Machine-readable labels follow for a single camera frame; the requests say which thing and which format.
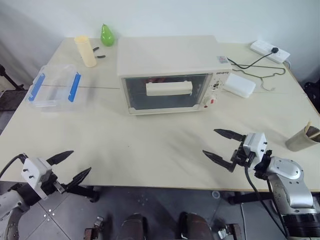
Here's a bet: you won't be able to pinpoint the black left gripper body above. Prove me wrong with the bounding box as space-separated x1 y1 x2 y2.
39 172 67 199

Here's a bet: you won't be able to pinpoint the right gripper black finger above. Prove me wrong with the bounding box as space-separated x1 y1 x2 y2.
213 128 246 143
202 149 238 174

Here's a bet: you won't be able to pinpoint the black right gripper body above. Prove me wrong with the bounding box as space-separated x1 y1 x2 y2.
230 140 256 168

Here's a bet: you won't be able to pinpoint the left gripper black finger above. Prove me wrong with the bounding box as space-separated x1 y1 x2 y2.
62 167 93 194
46 150 75 167

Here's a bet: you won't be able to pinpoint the cream toaster oven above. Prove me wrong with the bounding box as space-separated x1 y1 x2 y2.
116 35 233 116

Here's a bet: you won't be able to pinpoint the black table foot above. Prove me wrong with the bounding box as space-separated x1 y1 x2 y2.
226 190 274 206
66 185 101 203

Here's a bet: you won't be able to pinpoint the white rectangular plastic box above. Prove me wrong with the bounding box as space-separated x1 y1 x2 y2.
222 72 257 99

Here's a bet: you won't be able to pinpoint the metallic cup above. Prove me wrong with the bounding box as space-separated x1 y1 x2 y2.
285 126 320 153

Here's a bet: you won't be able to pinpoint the clear container blue latches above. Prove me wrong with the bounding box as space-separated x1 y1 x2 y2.
24 64 87 113

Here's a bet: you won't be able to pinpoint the wooden sticks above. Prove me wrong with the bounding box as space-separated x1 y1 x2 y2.
304 120 320 140

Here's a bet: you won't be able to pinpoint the dark rounded shape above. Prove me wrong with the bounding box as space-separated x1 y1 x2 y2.
119 212 149 240
178 211 214 240

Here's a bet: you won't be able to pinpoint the black stand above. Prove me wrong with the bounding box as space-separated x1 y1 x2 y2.
0 63 26 91

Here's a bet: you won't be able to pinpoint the white power strip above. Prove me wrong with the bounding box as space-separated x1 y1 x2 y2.
250 39 291 64

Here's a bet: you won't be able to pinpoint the cream cylindrical cup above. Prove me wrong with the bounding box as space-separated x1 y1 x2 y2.
74 35 98 68

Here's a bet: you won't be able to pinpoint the green pear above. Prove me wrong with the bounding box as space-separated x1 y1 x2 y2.
100 23 117 47

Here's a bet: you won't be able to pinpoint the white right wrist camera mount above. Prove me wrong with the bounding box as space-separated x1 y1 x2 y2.
242 132 269 159

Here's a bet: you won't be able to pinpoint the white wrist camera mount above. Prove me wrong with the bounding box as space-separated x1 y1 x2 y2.
21 157 54 200
242 132 269 159

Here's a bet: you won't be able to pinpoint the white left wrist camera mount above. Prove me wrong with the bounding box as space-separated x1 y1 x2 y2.
21 157 54 200

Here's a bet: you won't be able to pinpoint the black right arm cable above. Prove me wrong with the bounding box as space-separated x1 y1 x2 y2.
244 164 289 240

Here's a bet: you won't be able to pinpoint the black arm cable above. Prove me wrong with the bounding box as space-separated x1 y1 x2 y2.
0 153 29 179
244 164 289 240

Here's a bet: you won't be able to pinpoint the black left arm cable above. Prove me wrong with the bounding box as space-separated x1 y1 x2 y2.
0 153 29 179

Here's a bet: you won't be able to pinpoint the black power cable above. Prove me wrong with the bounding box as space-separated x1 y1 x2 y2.
226 51 275 70

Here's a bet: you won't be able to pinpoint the thin bent metal wire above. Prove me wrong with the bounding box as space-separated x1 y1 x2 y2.
233 65 287 92

